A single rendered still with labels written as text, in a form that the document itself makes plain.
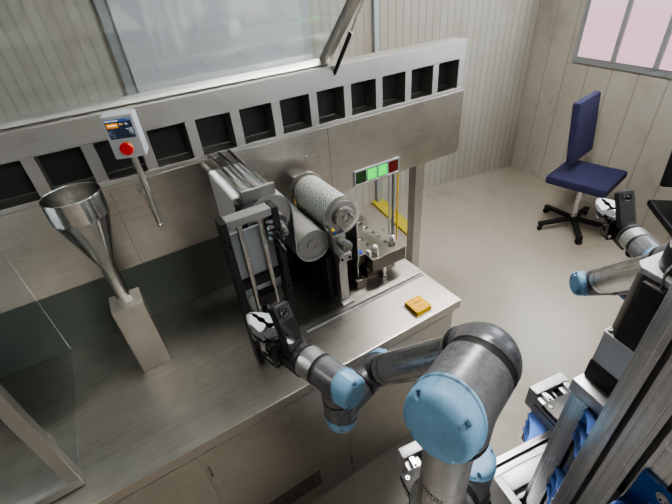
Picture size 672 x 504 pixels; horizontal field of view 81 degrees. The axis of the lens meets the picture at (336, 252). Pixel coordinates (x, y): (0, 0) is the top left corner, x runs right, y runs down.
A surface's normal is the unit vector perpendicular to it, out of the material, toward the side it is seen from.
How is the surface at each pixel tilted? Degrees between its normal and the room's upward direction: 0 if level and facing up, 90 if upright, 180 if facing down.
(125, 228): 90
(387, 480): 0
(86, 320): 90
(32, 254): 90
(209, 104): 90
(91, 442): 0
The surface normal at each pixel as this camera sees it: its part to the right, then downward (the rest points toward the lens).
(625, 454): -0.92, 0.28
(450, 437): -0.67, 0.37
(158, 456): -0.07, -0.81
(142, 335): 0.52, 0.47
